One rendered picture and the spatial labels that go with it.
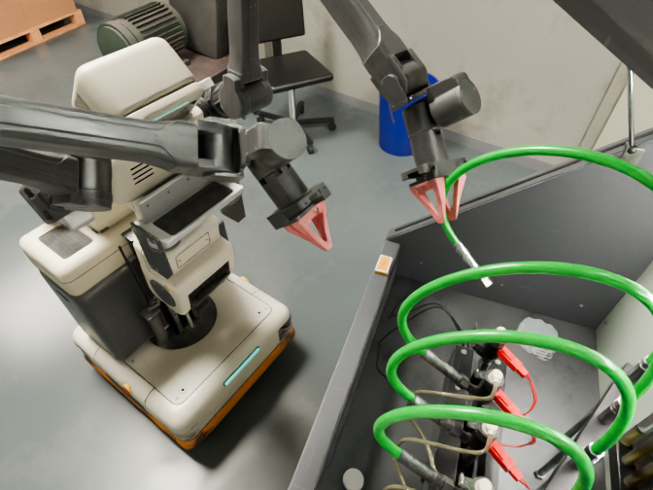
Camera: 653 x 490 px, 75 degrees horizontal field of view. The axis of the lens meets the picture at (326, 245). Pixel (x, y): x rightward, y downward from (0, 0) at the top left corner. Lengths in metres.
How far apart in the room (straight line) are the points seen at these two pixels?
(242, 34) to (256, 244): 1.58
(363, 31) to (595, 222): 0.58
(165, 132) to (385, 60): 0.37
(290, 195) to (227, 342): 1.14
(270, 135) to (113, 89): 0.42
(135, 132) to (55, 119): 0.08
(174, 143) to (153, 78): 0.36
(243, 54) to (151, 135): 0.46
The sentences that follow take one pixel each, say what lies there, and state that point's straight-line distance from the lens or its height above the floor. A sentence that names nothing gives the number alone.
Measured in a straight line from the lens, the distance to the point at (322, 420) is 0.84.
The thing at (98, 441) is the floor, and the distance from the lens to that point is 2.03.
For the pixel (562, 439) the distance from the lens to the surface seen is 0.49.
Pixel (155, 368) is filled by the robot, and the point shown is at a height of 0.28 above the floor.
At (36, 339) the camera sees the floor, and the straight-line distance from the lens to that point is 2.42.
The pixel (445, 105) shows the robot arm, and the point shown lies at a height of 1.39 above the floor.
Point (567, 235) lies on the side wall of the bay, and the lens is 1.02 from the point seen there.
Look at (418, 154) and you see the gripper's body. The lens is 0.76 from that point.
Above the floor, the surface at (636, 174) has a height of 1.42.
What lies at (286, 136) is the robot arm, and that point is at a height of 1.41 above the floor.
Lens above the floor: 1.73
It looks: 46 degrees down
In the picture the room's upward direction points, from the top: straight up
